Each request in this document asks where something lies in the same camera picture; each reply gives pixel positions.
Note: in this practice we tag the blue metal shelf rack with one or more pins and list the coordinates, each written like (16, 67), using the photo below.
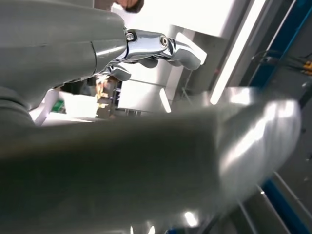
(285, 32)

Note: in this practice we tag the person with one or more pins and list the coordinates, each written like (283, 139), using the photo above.
(129, 5)

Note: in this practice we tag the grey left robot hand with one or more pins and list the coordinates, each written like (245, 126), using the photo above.
(122, 168)

